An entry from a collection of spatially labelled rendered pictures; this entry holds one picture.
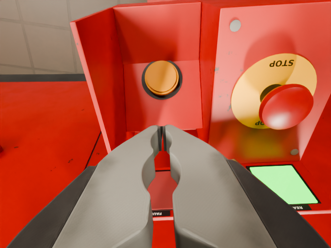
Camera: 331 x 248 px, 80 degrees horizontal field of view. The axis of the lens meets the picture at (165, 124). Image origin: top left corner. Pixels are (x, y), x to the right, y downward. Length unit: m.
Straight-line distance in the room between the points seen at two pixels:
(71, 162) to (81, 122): 0.17
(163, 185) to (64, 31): 0.91
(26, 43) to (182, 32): 0.96
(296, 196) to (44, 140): 0.57
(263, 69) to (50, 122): 0.62
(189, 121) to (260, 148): 0.08
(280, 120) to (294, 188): 0.08
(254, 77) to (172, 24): 0.10
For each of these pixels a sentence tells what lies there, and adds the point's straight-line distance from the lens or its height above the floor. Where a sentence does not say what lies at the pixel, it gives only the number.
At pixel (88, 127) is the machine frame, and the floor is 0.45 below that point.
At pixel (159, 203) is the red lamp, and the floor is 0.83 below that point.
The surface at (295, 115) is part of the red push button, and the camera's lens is 0.18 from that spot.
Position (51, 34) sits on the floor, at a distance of 1.07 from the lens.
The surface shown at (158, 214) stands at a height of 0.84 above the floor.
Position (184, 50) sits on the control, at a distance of 0.24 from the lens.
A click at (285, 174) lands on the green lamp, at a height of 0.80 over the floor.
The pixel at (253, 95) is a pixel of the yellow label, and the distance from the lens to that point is 0.19.
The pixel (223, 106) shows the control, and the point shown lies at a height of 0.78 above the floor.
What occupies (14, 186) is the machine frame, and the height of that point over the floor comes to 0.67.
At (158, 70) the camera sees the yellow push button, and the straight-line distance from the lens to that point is 0.23.
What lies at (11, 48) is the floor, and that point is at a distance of 1.18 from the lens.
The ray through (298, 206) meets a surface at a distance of 0.23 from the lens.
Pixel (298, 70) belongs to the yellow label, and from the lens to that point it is 0.20.
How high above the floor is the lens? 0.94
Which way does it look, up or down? 56 degrees down
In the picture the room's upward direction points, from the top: 179 degrees clockwise
